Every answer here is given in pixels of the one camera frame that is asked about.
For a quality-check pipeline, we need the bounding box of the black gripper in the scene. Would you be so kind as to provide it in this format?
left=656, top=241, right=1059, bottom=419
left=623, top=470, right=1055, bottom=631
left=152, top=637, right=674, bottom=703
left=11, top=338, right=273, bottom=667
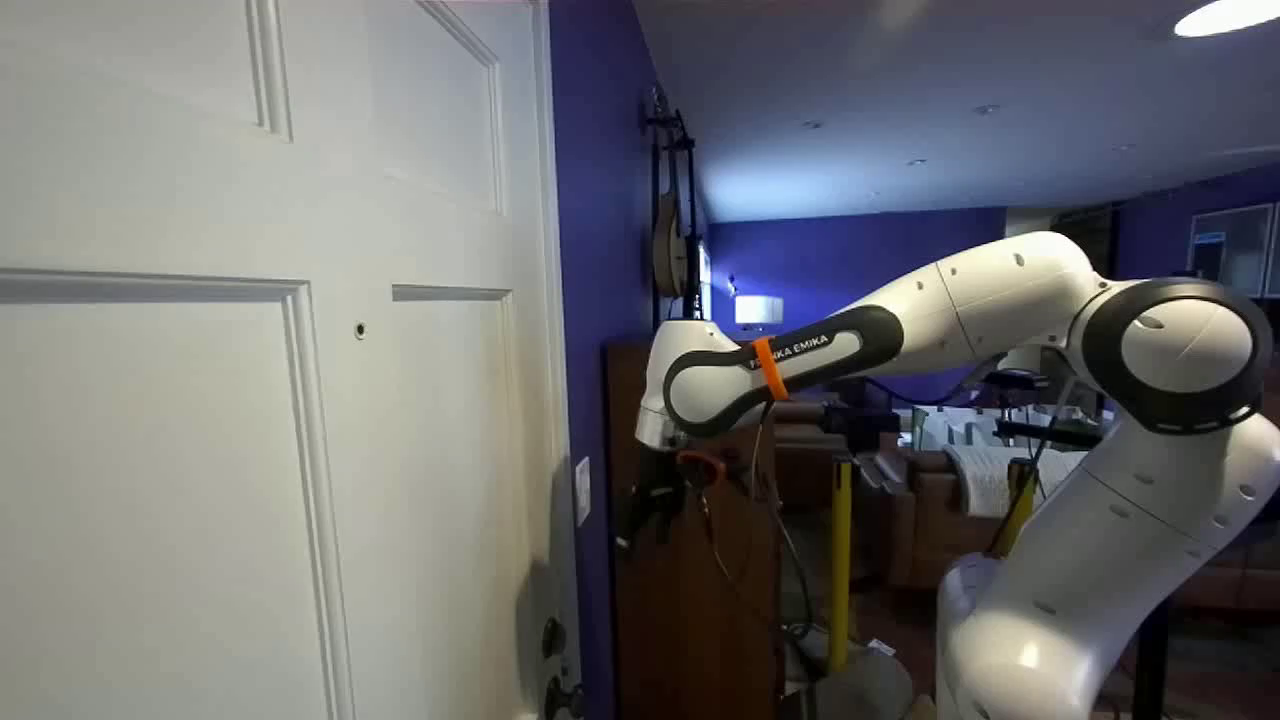
left=623, top=444, right=698, bottom=536

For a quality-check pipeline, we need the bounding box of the brown wooden shelf unit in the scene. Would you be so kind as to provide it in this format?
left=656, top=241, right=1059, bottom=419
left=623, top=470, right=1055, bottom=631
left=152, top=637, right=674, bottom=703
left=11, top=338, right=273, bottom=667
left=603, top=340, right=783, bottom=720

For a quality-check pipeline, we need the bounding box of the dark round door knob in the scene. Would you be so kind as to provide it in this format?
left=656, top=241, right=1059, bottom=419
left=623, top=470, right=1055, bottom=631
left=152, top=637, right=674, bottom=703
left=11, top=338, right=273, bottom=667
left=542, top=676, right=587, bottom=720

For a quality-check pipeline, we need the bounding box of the white panelled door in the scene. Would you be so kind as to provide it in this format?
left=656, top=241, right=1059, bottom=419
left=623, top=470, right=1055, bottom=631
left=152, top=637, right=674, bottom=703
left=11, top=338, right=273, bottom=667
left=0, top=0, right=553, bottom=720

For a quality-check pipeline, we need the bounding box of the yellow stand pole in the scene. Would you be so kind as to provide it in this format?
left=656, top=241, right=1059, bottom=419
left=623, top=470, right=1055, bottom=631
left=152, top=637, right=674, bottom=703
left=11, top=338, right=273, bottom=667
left=828, top=456, right=860, bottom=673
left=993, top=456, right=1044, bottom=557

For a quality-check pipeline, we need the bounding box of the grey stand base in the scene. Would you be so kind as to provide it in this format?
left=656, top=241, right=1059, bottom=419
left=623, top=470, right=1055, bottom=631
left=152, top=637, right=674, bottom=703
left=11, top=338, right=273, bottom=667
left=783, top=637, right=921, bottom=720

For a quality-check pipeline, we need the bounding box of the white cloth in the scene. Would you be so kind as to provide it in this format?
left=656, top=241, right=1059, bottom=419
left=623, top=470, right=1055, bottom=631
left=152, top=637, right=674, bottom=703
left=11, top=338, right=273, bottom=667
left=945, top=444, right=1074, bottom=520

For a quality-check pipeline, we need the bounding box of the glass fronted cabinet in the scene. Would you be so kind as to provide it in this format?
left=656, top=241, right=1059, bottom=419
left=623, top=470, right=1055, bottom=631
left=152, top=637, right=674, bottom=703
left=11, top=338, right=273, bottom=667
left=1183, top=205, right=1280, bottom=305

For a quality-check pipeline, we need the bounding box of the oval ceiling light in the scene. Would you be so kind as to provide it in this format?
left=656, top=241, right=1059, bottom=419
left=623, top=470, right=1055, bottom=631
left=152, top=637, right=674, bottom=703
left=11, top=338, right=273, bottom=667
left=1174, top=0, right=1280, bottom=42

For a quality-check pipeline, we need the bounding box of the orange cable strap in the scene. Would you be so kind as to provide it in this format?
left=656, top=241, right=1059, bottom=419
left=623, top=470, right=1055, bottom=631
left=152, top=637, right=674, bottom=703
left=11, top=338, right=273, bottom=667
left=749, top=333, right=791, bottom=406

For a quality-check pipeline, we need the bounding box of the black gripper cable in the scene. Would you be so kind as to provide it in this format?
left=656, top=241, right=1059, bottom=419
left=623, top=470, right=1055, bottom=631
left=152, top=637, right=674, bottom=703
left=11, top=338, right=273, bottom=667
left=698, top=395, right=822, bottom=673

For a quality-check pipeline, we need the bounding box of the black camera on stand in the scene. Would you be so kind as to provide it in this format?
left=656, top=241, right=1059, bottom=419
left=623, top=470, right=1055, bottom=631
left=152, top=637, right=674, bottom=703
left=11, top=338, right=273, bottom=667
left=993, top=418, right=1108, bottom=456
left=817, top=382, right=904, bottom=456

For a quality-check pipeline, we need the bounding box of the black metal wall decoration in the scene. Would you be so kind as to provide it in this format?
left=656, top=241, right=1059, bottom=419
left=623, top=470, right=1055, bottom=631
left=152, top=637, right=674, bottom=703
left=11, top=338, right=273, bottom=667
left=638, top=83, right=703, bottom=329

